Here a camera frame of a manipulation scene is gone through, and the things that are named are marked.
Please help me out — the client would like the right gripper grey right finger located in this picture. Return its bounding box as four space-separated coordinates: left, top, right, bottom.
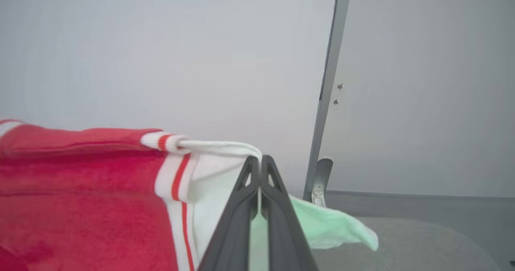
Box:
261 155 320 271

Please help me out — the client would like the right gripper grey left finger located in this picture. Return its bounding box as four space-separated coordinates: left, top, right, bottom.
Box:
197 156 262 271

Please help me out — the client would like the red and white garment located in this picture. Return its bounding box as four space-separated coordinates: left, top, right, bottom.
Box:
0 119 263 271

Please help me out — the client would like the mint green cloth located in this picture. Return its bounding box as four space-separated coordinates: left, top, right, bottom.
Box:
249 195 379 271

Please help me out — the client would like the silver metal bracket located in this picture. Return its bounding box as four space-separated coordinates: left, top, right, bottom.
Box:
312 158 334 208

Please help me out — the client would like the grey metal door frame strip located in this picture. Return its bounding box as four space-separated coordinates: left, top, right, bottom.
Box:
303 0 352 202

